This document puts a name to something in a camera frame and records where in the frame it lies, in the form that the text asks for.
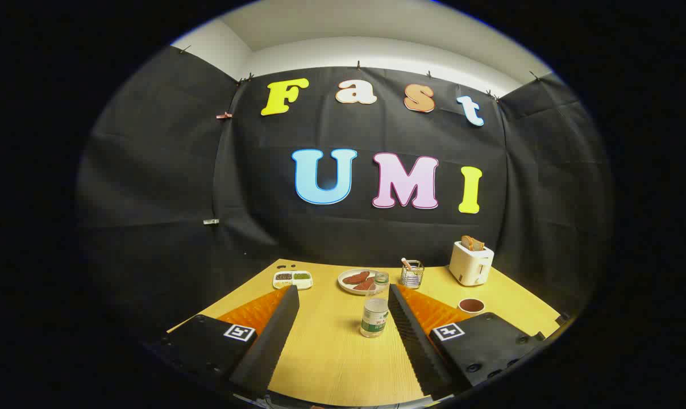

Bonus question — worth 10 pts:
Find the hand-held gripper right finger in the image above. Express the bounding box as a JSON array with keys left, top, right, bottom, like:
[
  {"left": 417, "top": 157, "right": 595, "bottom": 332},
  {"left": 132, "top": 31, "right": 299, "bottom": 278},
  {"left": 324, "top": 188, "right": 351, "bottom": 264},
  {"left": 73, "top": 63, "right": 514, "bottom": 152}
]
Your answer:
[{"left": 387, "top": 284, "right": 546, "bottom": 400}]

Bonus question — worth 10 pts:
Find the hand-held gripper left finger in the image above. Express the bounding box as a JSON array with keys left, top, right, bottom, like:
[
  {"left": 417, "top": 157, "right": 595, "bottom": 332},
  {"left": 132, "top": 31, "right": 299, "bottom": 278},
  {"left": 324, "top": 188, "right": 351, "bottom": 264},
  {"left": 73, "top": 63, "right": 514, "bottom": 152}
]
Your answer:
[{"left": 161, "top": 285, "right": 301, "bottom": 394}]

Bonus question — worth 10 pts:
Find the clear plastic juice bottle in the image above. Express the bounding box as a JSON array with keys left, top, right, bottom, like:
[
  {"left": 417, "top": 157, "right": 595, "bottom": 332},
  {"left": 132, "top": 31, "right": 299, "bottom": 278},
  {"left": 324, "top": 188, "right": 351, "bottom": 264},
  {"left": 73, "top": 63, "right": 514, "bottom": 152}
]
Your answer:
[{"left": 360, "top": 272, "right": 390, "bottom": 339}]

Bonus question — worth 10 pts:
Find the white divided condiment tray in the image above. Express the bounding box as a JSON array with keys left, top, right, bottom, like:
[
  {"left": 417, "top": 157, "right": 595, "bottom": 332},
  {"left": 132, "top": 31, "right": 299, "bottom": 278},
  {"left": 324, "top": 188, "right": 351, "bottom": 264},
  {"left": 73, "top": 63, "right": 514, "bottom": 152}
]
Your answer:
[{"left": 273, "top": 270, "right": 313, "bottom": 290}]

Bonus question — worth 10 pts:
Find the wooden table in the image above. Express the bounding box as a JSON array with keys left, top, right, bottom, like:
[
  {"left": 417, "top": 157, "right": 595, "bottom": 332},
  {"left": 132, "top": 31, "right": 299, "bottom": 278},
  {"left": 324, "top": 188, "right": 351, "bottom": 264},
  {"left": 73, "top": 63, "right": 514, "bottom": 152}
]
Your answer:
[{"left": 167, "top": 259, "right": 563, "bottom": 407}]

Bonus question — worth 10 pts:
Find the white round plate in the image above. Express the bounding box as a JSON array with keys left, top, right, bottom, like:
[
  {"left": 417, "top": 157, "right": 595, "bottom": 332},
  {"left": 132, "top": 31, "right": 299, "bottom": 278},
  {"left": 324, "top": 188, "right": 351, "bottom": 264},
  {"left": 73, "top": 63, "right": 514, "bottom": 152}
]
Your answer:
[{"left": 338, "top": 269, "right": 384, "bottom": 295}]

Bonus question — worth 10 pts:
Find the cream toaster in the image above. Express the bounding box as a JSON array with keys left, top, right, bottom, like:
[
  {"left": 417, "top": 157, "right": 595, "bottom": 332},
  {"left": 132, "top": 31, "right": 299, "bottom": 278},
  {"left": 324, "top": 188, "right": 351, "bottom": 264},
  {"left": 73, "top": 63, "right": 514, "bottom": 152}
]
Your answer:
[{"left": 449, "top": 241, "right": 494, "bottom": 286}]

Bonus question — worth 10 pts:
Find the black backdrop cloth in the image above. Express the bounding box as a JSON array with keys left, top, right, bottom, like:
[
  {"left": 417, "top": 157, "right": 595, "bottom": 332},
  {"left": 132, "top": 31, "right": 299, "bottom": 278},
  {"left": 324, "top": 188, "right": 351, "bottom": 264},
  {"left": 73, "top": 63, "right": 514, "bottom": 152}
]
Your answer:
[{"left": 76, "top": 45, "right": 613, "bottom": 344}]

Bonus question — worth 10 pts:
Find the wire utensil holder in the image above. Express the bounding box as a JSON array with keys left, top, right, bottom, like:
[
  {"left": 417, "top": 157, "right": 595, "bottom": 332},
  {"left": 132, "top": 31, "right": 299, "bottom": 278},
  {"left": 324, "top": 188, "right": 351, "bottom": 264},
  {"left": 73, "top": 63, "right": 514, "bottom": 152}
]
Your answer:
[{"left": 400, "top": 258, "right": 425, "bottom": 289}]

